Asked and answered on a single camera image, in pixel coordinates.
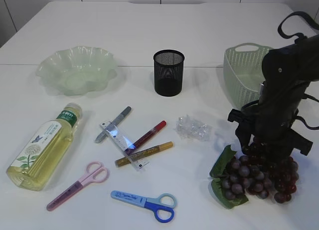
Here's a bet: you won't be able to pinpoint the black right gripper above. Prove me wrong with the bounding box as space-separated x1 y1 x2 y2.
228 81 313 159

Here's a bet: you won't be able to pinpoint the purple grape bunch with leaves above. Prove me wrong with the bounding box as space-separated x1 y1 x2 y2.
209 140 299 209

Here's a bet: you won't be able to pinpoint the clear plastic sheet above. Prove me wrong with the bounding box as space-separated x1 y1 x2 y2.
175 115 212 142

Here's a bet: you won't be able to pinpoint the yellow tea bottle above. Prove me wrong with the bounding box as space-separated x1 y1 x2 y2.
6 103 82 191

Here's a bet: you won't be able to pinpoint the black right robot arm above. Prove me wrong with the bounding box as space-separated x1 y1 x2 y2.
228 36 319 158

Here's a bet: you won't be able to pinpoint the green plastic woven basket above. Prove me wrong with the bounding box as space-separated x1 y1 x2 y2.
223 43 272 109

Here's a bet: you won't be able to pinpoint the black mesh pen holder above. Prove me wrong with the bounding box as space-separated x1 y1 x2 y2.
154 49 185 97

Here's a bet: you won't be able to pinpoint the red glitter pen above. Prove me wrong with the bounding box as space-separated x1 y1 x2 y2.
125 120 166 155

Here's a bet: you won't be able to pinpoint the silver glitter pen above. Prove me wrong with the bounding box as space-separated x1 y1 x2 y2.
94 106 132 143

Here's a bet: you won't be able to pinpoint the clear plastic ruler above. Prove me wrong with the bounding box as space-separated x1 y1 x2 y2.
99 120 150 171

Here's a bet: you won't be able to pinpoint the gold glitter pen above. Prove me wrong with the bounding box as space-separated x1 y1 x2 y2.
115 141 173 167

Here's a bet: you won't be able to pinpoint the green wavy glass plate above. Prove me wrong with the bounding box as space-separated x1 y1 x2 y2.
36 46 117 96

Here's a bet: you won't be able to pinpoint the blue scissors with sheath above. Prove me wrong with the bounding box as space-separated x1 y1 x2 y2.
110 190 177 223

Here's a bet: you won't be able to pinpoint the pink scissors with sheath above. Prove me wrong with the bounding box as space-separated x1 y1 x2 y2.
46 161 109 212

